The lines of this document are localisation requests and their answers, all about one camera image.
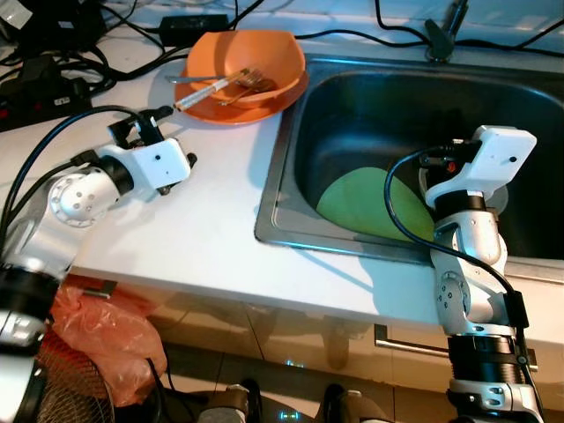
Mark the white kitchen cabinet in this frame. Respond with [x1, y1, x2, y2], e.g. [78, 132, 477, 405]
[53, 264, 564, 397]

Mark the black power strip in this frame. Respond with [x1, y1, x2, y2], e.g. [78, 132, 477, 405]
[0, 84, 93, 133]

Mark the orange plastic plate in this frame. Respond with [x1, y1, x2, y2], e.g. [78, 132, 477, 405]
[174, 70, 311, 125]

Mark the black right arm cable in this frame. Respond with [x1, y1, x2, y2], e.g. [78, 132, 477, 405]
[383, 145, 530, 327]

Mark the black electronics box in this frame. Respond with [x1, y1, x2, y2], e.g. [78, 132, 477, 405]
[0, 0, 107, 54]

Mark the metal fork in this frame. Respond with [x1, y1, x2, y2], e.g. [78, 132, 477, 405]
[166, 69, 278, 93]

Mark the dark metal faucet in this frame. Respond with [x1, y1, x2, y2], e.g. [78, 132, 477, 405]
[425, 0, 470, 63]

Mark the black countertop cable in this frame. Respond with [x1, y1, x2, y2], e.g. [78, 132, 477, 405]
[295, 26, 564, 58]

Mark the metal drawer handle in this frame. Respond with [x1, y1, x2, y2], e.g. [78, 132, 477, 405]
[374, 323, 538, 371]

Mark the stainless steel sink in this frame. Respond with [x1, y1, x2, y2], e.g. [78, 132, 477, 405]
[256, 55, 564, 265]

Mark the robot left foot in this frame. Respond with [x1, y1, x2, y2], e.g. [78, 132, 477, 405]
[198, 381, 261, 423]

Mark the orange plastic bowl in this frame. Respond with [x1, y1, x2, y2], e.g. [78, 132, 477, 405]
[187, 29, 307, 108]

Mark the red plastic bag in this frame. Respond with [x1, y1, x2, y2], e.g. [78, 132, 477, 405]
[48, 273, 168, 408]

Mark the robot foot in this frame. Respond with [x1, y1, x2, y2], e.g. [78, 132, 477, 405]
[198, 381, 261, 423]
[322, 383, 393, 423]

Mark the dark blue left arm cable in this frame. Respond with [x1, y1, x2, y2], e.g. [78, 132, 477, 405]
[0, 104, 170, 232]

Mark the flat black power adapter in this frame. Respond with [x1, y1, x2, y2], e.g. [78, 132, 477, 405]
[159, 13, 232, 47]

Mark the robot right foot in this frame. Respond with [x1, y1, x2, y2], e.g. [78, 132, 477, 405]
[322, 383, 393, 423]

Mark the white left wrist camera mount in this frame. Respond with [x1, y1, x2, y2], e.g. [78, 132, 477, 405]
[99, 137, 192, 199]

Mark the green plate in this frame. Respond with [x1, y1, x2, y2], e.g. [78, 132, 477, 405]
[315, 167, 437, 243]

